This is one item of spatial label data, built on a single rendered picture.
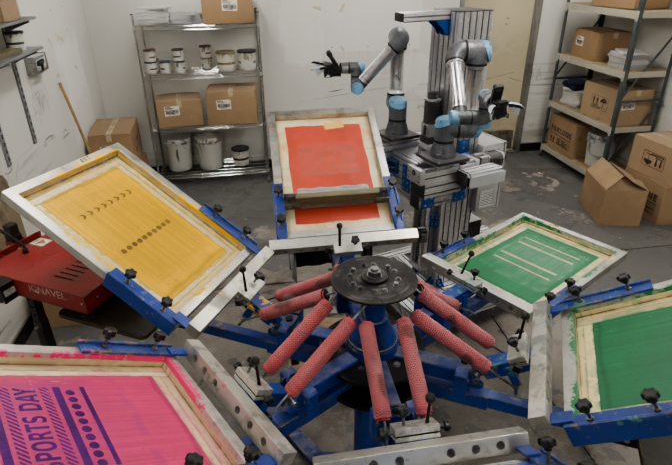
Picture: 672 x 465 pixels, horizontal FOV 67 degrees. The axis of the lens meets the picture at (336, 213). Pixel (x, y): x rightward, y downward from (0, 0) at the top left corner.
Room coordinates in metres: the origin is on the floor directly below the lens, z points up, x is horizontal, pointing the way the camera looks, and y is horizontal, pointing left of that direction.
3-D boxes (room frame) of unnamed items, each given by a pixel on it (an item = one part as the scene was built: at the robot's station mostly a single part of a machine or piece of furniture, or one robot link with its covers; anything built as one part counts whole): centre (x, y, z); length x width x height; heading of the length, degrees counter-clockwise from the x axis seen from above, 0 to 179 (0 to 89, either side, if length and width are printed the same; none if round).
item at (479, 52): (2.84, -0.76, 1.63); 0.15 x 0.12 x 0.55; 92
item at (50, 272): (1.98, 1.20, 1.06); 0.61 x 0.46 x 0.12; 69
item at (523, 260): (2.05, -0.83, 1.05); 1.08 x 0.61 x 0.23; 129
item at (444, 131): (2.83, -0.63, 1.42); 0.13 x 0.12 x 0.14; 92
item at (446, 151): (2.83, -0.63, 1.31); 0.15 x 0.15 x 0.10
